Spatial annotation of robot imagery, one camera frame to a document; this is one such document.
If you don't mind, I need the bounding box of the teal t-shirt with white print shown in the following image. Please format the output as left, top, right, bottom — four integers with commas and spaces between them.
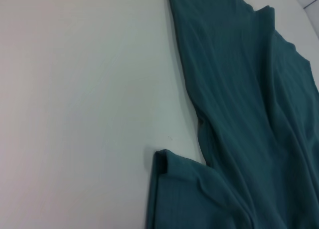
145, 0, 319, 229

